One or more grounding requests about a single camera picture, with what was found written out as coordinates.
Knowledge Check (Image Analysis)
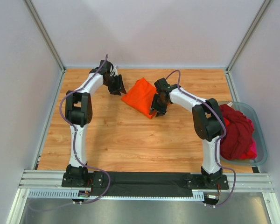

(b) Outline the right aluminium corner post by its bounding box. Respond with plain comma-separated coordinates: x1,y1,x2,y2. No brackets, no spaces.
225,0,275,72

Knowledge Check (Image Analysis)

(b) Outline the aluminium front rail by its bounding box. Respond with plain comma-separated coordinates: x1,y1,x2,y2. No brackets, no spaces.
19,170,274,192

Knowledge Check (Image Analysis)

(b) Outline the dark red t shirt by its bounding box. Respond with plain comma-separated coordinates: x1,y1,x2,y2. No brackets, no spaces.
219,104,255,161

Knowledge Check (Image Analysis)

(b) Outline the magenta t shirt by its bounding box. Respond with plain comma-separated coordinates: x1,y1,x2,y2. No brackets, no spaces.
241,137,258,160

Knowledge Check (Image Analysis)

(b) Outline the black cloth strip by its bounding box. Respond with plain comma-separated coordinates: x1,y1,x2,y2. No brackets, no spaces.
91,172,192,196

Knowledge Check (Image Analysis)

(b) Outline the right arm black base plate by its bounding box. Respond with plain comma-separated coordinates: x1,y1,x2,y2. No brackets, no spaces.
185,174,229,190

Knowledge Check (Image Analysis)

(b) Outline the slotted grey cable duct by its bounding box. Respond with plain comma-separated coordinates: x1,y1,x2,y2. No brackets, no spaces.
27,189,204,202

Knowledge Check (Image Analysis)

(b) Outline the orange t shirt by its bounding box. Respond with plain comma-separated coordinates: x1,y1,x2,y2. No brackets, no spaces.
121,77,157,119

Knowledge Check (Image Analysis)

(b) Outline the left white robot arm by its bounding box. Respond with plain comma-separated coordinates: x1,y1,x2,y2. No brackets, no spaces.
59,59,126,169

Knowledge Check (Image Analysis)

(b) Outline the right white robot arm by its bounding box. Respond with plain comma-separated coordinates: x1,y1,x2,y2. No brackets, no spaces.
150,78,225,175

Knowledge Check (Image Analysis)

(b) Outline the clear plastic basket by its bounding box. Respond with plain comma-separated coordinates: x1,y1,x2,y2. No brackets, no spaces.
219,101,267,166

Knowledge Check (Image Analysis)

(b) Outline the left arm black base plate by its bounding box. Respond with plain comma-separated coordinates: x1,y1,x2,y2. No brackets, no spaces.
61,171,108,188

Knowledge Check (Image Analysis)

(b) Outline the left aluminium corner post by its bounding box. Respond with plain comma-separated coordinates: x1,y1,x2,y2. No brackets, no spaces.
23,0,66,71

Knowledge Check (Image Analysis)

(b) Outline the aluminium corner post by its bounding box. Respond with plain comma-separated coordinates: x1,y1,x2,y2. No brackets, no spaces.
225,0,275,72
23,0,66,71

